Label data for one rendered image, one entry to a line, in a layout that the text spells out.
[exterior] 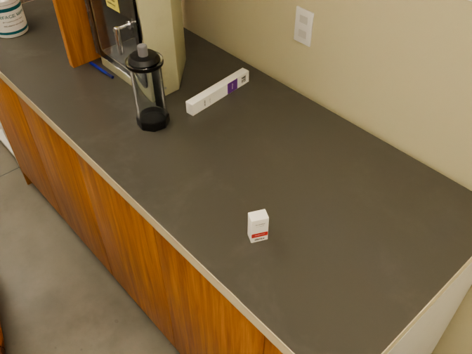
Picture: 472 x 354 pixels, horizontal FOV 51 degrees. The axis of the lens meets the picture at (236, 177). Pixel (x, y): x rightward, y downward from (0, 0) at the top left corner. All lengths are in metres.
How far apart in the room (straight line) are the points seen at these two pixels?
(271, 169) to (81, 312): 1.22
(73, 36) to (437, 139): 1.25
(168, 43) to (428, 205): 0.91
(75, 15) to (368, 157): 1.09
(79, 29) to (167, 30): 0.40
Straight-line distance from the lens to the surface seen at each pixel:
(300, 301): 1.13
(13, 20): 2.19
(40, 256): 2.55
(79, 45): 1.90
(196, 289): 1.40
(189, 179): 1.37
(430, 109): 1.46
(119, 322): 2.23
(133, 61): 1.43
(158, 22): 1.57
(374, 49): 1.49
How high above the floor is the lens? 1.89
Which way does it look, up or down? 44 degrees down
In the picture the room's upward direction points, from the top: straight up
